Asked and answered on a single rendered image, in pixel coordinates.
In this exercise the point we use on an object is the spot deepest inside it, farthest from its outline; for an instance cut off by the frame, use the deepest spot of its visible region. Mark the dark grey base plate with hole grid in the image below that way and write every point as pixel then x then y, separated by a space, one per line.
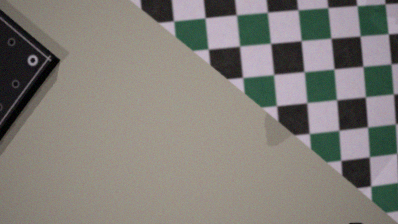
pixel 24 65

